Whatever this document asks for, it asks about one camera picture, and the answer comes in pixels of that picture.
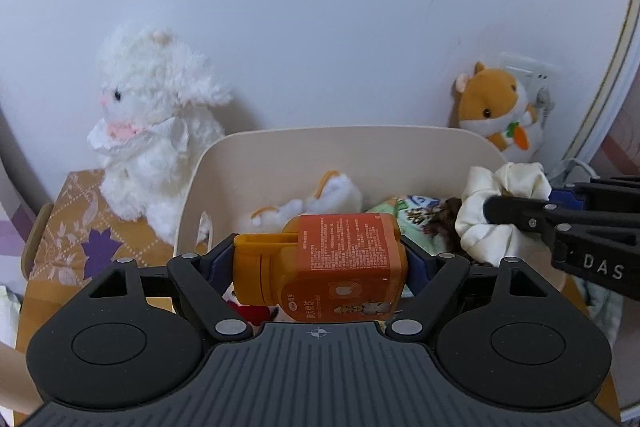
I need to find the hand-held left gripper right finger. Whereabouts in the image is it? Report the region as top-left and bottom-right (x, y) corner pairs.
(385, 237), (583, 338)

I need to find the white power cable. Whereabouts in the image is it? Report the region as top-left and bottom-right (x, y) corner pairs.
(532, 87), (596, 182)

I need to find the orange plastic bottle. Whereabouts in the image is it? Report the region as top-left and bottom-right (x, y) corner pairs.
(232, 213), (407, 323)

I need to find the beige plastic storage basket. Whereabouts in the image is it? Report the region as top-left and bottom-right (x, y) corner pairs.
(172, 125), (566, 308)

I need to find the large green snack bag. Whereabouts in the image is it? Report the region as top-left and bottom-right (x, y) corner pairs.
(365, 194), (451, 238)

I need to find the small white plush toy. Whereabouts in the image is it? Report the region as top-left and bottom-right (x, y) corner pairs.
(235, 171), (363, 235)

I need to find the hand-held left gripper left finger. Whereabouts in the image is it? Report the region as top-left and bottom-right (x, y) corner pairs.
(75, 234), (253, 340)

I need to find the wooden desk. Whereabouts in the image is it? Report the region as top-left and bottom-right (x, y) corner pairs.
(15, 277), (623, 423)

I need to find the dark candy bag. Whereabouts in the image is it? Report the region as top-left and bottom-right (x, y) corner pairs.
(425, 197), (463, 253)

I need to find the orange floral patterned cloth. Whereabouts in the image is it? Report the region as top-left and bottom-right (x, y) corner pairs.
(27, 169), (208, 283)

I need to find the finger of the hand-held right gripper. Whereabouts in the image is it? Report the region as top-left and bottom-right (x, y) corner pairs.
(482, 196), (561, 228)
(550, 179), (640, 214)

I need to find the white door frame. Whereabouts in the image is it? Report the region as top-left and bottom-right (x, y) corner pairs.
(560, 0), (640, 168)

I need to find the white hair scrunchie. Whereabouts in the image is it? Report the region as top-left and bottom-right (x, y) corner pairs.
(455, 162), (553, 268)

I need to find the orange hamster plush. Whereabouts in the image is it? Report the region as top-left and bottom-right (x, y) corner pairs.
(452, 62), (543, 164)

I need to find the white plush rabbit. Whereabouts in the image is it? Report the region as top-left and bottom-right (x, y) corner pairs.
(87, 24), (235, 248)

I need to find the white wall socket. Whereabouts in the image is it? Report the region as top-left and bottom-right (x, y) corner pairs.
(500, 52), (563, 118)

